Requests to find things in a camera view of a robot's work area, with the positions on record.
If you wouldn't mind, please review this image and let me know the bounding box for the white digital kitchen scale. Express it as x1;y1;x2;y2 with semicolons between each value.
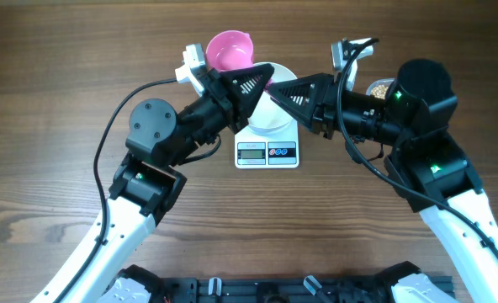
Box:
234;120;299;169

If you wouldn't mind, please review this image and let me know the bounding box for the clear plastic soybean container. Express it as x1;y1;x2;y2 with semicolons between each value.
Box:
366;78;394;99

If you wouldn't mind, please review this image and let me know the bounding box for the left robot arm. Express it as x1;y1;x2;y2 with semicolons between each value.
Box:
34;63;274;302

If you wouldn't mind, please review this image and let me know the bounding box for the white bowl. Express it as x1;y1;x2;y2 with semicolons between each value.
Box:
248;62;297;133

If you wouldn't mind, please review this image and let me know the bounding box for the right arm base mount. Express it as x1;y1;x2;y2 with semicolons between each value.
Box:
375;261;458;303

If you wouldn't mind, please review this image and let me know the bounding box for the pink plastic scoop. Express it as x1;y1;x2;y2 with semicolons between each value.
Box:
205;30;255;72

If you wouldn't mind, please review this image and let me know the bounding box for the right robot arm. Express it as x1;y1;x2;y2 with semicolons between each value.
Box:
268;59;498;302

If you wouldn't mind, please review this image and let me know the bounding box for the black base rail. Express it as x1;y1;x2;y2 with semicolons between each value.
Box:
160;276;395;303

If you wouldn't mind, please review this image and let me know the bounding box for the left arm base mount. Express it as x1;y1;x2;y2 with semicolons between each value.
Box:
97;265;166;303

